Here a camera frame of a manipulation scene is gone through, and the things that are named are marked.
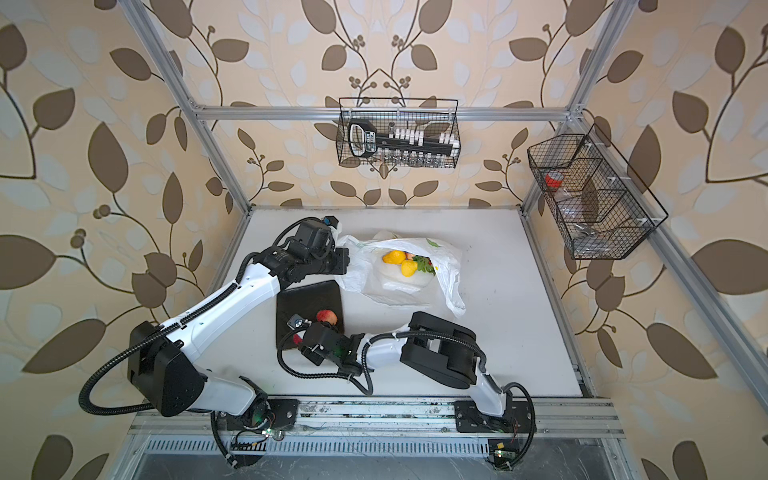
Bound black tool in basket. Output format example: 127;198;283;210
346;119;461;161

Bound black wire basket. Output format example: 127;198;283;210
527;125;668;260
335;96;462;169

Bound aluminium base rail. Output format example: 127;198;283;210
128;395;625;439

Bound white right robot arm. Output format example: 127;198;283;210
276;311;509;418

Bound white plastic bag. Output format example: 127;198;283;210
336;231;466;317

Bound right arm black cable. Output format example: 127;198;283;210
275;311;538;469

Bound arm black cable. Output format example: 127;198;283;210
275;311;538;469
77;215;325;417

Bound yellow fake lemon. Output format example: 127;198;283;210
382;250;407;265

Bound dark square plate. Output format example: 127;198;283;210
275;280;345;346

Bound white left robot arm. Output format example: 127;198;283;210
127;216;349;417

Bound black wire basket right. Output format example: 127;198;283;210
527;125;668;260

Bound black wire basket back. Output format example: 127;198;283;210
335;96;462;169

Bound yellow fake pear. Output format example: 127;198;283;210
400;259;419;278

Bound red fake apple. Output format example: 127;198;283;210
316;310;338;326

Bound green fake leaves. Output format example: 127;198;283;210
413;255;436;275

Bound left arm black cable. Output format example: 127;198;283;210
77;215;325;417

